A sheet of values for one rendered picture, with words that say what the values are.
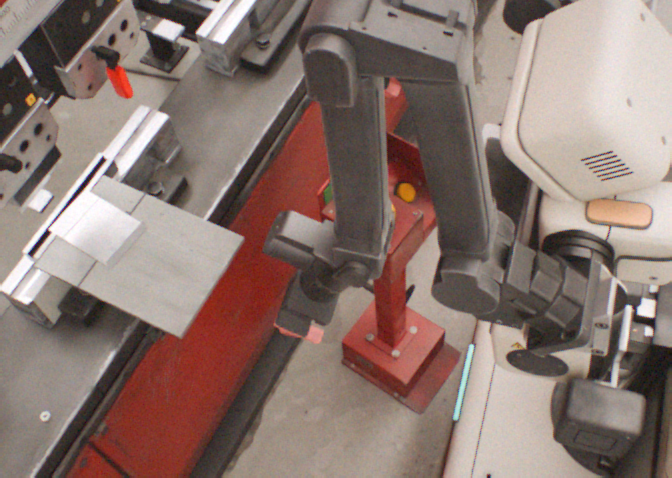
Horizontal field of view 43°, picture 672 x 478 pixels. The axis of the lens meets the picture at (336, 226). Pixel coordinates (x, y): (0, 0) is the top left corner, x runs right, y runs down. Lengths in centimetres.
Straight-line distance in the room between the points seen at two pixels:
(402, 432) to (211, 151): 97
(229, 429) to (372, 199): 138
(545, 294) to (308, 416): 132
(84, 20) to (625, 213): 73
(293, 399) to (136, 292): 102
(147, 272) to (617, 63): 72
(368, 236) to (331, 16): 34
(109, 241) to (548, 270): 67
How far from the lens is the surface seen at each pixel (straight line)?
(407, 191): 164
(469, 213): 87
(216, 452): 219
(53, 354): 144
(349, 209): 92
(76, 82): 124
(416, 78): 69
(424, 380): 224
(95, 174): 144
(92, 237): 136
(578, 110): 95
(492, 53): 282
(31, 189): 131
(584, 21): 104
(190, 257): 130
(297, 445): 221
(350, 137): 81
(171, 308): 127
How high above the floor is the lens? 212
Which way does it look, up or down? 60 degrees down
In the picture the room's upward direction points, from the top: 8 degrees counter-clockwise
